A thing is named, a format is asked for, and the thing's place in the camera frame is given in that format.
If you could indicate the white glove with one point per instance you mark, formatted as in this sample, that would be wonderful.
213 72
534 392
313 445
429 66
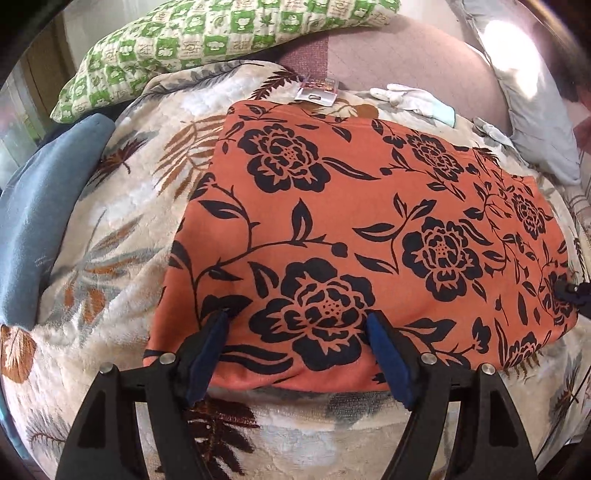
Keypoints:
411 98

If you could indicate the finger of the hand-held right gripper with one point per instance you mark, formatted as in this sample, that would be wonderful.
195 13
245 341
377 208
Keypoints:
565 293

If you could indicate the blue folded cloth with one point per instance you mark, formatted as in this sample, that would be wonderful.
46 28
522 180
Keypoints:
41 207

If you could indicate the pink bolster cushion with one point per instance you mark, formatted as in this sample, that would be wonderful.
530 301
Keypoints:
406 55

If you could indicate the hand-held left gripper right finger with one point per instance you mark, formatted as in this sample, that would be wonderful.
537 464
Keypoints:
388 355

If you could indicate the orange black floral garment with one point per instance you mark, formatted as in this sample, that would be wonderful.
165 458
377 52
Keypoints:
369 207

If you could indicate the grey pillow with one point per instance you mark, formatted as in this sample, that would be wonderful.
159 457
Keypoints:
531 101

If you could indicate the green checkered pillow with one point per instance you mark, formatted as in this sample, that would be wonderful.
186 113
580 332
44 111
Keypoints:
184 41

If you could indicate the pale grey glove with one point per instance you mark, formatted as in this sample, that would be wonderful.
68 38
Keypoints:
491 129

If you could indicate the cream leaf print blanket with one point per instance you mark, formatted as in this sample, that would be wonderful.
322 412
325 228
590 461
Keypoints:
115 258

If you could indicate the striped pillow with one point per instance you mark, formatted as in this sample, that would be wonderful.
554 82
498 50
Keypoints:
579 203

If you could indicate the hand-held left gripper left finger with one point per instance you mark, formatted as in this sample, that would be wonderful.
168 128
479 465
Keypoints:
207 355

